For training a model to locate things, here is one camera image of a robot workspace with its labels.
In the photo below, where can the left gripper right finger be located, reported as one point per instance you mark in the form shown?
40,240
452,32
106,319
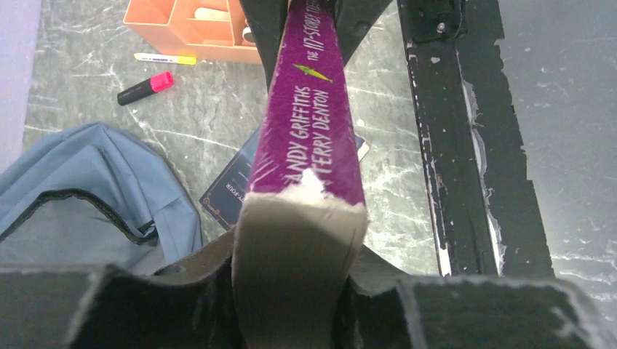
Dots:
383,307

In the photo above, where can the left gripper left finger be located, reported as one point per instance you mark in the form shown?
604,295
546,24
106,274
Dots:
188,304

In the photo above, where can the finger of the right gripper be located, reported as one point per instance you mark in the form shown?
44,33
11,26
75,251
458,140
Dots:
353,20
266,19

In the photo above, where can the purple illustrated book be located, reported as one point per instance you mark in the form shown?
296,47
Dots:
304,218

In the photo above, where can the dark blue book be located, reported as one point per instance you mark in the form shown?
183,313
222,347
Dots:
241,188

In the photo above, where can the blue-grey backpack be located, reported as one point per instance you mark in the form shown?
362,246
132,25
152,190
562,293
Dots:
95,195

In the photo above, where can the orange plastic desk organizer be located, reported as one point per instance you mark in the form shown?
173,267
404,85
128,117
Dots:
170,28

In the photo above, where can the yellow pen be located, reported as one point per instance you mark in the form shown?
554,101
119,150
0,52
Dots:
171,59

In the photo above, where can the pink highlighter marker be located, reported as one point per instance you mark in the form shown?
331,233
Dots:
146,88

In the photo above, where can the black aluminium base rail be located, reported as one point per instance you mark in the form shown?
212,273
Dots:
483,207

